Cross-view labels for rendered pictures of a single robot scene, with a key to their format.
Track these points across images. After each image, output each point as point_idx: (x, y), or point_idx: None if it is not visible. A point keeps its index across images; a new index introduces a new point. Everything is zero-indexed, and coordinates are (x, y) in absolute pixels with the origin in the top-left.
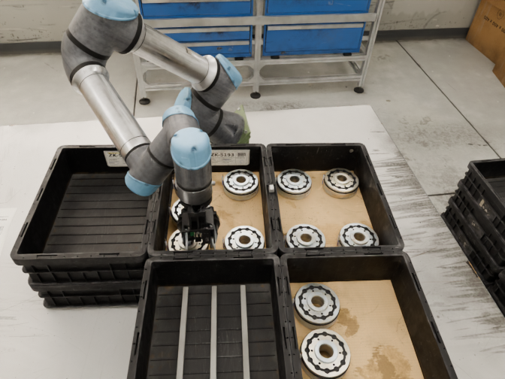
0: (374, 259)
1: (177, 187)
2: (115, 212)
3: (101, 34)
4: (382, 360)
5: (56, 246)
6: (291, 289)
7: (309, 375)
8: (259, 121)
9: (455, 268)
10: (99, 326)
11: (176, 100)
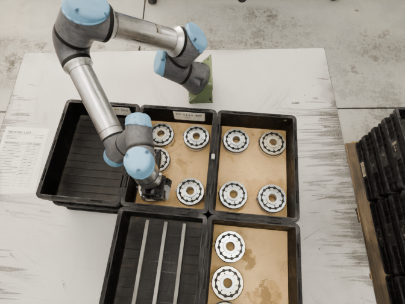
0: (275, 225)
1: None
2: None
3: (79, 35)
4: (264, 289)
5: (69, 176)
6: (217, 230)
7: None
8: (227, 60)
9: (345, 213)
10: (99, 225)
11: (156, 55)
